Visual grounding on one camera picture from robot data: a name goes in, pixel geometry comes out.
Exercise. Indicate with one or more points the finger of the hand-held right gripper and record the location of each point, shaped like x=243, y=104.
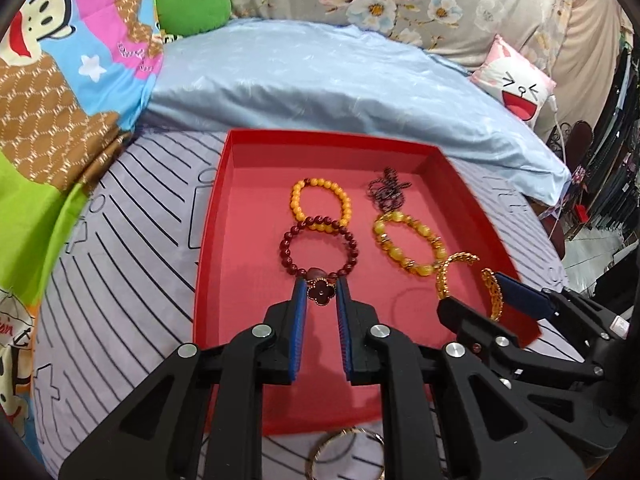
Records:
x=465, y=317
x=522, y=300

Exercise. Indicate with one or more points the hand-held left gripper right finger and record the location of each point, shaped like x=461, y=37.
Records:
x=345, y=332

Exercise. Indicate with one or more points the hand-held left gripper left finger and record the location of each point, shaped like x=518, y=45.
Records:
x=299, y=330

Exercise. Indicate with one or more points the gold leaf bangle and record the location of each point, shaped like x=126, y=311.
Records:
x=442, y=280

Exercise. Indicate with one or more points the red clover charm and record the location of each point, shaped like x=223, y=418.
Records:
x=318, y=290

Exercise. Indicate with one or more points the red cardboard box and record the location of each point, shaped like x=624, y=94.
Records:
x=250, y=210

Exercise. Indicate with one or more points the thin gold bangle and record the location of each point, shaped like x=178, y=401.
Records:
x=320, y=447

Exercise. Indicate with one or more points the dark metal chair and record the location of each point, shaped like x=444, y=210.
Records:
x=577, y=145

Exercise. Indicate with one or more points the grey striped bed sheet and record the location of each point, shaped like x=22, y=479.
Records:
x=125, y=260

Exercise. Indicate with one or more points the pink cartoon face pillow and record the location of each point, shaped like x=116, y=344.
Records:
x=515, y=85

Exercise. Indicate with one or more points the light blue quilt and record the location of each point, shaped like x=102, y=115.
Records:
x=325, y=85

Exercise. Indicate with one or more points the beige cloth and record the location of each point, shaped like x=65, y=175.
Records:
x=590, y=50

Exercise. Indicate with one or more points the colourful cartoon blanket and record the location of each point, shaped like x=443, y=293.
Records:
x=50, y=110

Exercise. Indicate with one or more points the green cushion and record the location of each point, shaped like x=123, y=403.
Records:
x=192, y=10

